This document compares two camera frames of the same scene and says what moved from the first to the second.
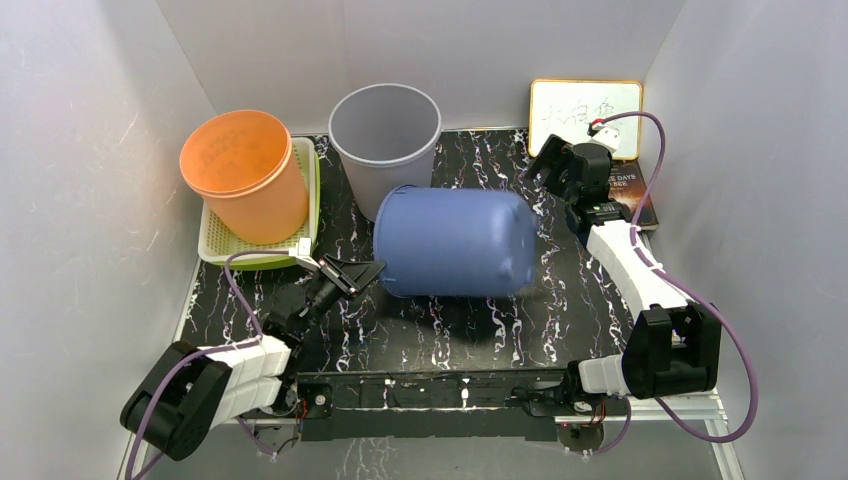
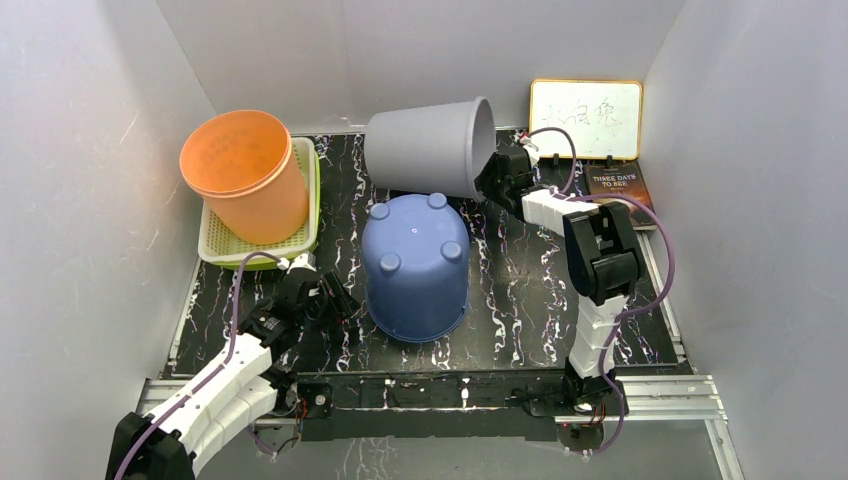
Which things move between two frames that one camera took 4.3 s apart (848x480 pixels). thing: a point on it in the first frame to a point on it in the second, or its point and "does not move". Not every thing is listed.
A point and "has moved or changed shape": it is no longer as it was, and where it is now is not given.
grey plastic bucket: x=385 y=136 to x=435 y=148
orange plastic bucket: x=244 y=164 does not move
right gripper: x=557 y=152 to x=484 y=182
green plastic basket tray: x=216 y=240 does not move
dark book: x=627 y=187 does not move
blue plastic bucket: x=455 y=242 has moved or changed shape
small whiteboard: x=565 y=108 does not move
